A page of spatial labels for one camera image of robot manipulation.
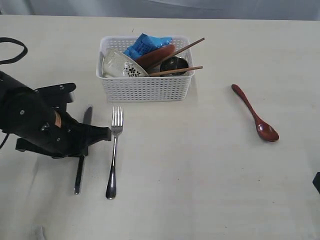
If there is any white perforated plastic basket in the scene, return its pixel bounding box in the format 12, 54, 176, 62
96, 35, 195, 102

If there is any stainless steel cup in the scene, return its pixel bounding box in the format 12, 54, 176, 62
160, 56, 189, 72

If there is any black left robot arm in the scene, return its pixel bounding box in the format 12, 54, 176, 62
0, 72, 112, 159

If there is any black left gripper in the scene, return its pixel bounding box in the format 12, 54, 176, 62
14, 104, 112, 158

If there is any brown wooden chopstick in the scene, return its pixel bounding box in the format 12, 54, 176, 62
148, 66, 203, 77
147, 37, 205, 70

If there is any silver metal fork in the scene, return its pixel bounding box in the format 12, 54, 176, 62
105, 106, 124, 200

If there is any dark red wooden spoon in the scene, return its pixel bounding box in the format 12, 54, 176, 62
231, 84, 280, 142

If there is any brown wooden bowl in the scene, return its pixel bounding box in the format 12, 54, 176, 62
135, 44, 176, 71

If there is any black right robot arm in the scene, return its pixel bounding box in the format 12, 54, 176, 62
312, 172, 320, 194

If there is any grey floral ceramic bowl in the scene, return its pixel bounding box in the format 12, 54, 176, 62
101, 48, 149, 78

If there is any silver table knife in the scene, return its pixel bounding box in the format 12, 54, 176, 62
73, 105, 93, 195

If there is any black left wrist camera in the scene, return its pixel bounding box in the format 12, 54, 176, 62
34, 82, 76, 112

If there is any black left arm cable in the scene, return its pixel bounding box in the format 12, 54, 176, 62
0, 37, 28, 65

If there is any blue snack packet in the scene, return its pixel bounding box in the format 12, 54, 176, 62
123, 33, 172, 60

